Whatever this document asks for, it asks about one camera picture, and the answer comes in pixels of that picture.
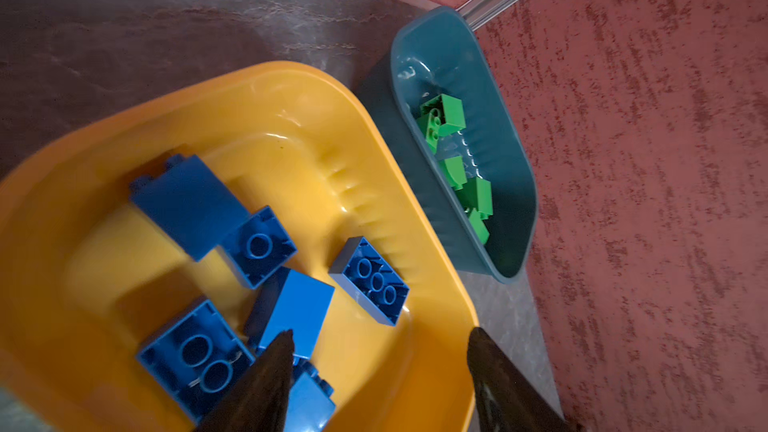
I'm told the green lego brick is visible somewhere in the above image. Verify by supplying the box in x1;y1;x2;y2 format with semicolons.
438;156;468;191
420;94;466;137
417;112;442;154
456;177;493;220
467;209;490;245

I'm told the yellow plastic bin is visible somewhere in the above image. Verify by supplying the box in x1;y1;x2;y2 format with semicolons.
1;62;478;431

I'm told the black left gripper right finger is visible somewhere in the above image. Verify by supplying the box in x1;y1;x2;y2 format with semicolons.
467;327;570;431

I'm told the teal plastic bin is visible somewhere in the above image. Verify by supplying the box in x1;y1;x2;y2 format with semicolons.
354;7;538;283

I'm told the blue lego brick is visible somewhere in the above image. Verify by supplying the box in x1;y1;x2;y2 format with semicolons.
329;236;410;327
137;298;255;424
244;267;335;359
130;154;250;262
284;359;336;432
219;206;297;289

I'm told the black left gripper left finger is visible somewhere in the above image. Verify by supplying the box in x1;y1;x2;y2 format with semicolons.
195;330;295;431

